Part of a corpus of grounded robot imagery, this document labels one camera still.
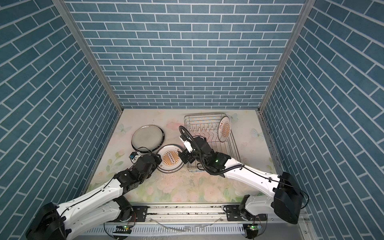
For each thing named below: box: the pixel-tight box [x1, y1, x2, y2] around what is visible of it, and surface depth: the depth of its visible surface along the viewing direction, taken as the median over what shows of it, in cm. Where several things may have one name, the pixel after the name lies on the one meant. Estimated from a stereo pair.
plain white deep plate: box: [131, 125, 165, 152], surface depth 103 cm
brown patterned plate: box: [217, 115, 232, 143], surface depth 103 cm
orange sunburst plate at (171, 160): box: [156, 144, 185, 173], surface depth 94 cm
